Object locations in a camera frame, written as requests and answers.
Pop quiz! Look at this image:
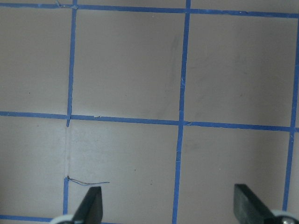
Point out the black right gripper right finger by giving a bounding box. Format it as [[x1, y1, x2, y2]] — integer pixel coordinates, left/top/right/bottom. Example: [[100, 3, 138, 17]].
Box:
[[234, 184, 277, 224]]

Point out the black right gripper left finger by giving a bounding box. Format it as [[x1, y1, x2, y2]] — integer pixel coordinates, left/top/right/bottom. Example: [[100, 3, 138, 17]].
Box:
[[71, 187, 103, 224]]

